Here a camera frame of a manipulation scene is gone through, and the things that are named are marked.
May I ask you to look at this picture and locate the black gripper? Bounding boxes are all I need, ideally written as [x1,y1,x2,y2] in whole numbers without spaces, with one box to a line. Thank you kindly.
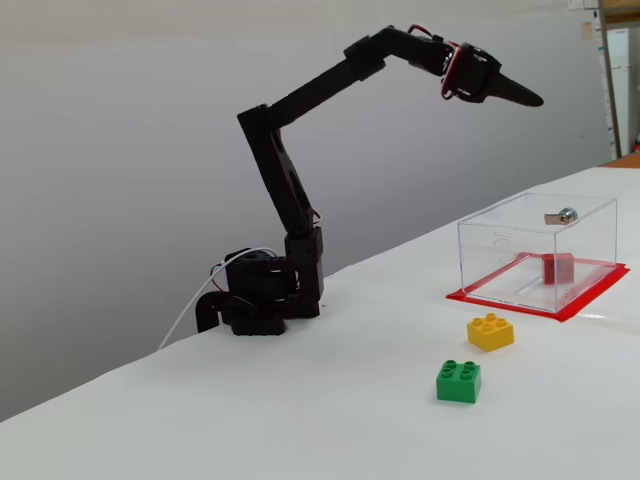
[441,43,546,108]

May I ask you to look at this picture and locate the red lego brick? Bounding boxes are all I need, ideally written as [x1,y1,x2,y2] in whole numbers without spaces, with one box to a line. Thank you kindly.
[541,252,576,286]

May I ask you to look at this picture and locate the silver box lock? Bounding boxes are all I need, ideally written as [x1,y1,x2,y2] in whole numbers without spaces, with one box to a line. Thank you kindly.
[543,207,579,227]

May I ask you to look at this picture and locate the transparent plastic box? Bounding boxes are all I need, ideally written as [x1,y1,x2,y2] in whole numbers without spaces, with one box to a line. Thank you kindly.
[457,192,619,315]

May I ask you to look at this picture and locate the yellow lego brick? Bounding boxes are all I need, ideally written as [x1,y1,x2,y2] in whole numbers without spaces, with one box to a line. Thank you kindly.
[466,312,515,353]

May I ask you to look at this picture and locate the green lego brick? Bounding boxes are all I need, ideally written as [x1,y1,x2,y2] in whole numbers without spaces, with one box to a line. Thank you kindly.
[435,359,483,404]

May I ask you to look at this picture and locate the black table clamp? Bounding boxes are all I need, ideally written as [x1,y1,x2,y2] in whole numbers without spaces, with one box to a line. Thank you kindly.
[194,292,231,335]

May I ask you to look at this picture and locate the grey metal shelf post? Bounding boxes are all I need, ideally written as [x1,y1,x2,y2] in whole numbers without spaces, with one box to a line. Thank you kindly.
[597,0,624,160]

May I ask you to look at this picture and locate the red tape frame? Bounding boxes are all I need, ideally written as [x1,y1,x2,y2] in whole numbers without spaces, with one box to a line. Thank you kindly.
[445,252,631,325]

